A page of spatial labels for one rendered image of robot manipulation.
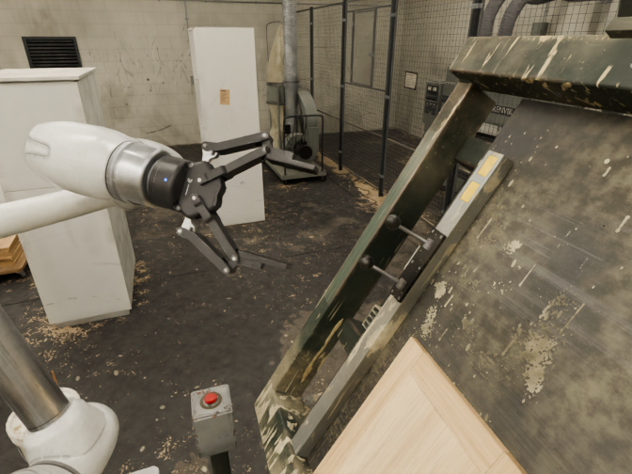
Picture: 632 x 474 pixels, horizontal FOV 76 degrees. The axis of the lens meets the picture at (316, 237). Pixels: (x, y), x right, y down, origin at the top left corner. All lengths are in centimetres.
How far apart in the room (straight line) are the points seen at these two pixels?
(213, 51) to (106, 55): 460
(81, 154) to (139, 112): 826
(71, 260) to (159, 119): 591
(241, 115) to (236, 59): 54
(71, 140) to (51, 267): 273
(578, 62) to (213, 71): 379
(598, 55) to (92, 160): 87
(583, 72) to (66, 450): 139
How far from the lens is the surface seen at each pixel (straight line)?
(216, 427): 139
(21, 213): 87
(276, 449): 135
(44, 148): 69
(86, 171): 64
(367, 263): 100
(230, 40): 445
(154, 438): 260
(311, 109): 630
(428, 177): 122
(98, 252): 327
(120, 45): 881
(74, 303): 349
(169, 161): 60
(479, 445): 88
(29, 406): 124
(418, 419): 97
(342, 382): 114
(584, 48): 99
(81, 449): 126
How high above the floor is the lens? 194
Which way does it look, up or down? 26 degrees down
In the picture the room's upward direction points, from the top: straight up
